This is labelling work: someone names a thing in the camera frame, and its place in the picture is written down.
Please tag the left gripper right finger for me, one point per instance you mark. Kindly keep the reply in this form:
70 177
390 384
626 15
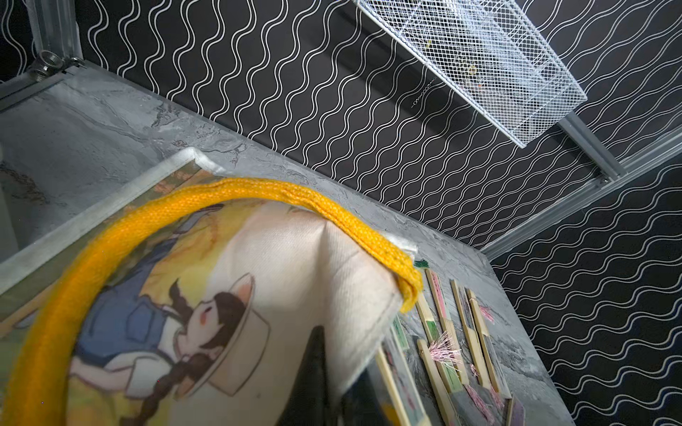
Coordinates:
360 405

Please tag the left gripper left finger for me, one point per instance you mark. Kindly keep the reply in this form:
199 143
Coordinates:
308 401

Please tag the pink paper folding fan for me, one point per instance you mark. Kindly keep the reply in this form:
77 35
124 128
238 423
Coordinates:
403 405

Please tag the pink tassel folding fan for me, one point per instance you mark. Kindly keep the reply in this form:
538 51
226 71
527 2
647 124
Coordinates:
455 353

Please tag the green paper folding fan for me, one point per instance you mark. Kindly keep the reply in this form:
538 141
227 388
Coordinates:
438 347

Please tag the grey paper folding fan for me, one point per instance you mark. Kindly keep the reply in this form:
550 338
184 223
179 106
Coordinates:
471 336

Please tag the white tote bag yellow handles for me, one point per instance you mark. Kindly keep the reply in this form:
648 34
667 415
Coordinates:
196 307

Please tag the purple paper folding fan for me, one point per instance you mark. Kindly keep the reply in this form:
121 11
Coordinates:
515 413

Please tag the white wire wall basket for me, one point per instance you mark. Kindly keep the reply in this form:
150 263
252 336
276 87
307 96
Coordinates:
491 55

